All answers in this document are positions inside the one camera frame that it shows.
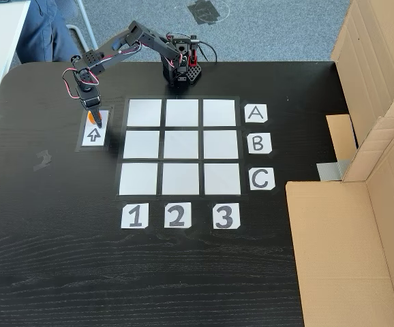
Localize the round orange token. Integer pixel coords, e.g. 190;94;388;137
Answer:
87;111;108;124

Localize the paper sheet number 3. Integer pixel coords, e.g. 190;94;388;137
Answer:
212;202;241;230

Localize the brown cardboard box wall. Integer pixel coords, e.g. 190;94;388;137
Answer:
325;0;394;181
285;115;394;327

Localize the thin black cable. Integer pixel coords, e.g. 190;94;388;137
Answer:
196;40;218;64

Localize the person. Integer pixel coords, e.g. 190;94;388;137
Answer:
15;0;82;64

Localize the paper sheet letter C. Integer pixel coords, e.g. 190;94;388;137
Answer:
249;167;275;191

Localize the white paper sheet with arrow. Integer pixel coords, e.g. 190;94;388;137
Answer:
75;106;115;153

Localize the black and red bar clamp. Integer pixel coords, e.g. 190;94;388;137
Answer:
187;33;200;68

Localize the grey duct tape strip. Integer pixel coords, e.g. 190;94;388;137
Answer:
316;158;352;182

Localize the paper sheet letter B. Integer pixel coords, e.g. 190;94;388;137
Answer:
247;132;273;155

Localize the paper sheet number 1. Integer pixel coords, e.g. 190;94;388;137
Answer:
121;203;149;230

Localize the black floor tape patch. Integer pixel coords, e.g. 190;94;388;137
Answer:
187;0;231;27

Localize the paper sheet letter A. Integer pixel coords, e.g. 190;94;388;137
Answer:
244;104;269;124

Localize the paper sheet number 2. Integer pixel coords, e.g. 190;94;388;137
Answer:
164;202;193;228

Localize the clear tape scrap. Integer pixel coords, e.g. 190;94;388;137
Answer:
33;149;53;172

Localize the white metal table leg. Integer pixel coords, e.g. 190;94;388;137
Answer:
66;0;104;63

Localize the white grid sheet black tape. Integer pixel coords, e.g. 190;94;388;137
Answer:
115;96;249;199

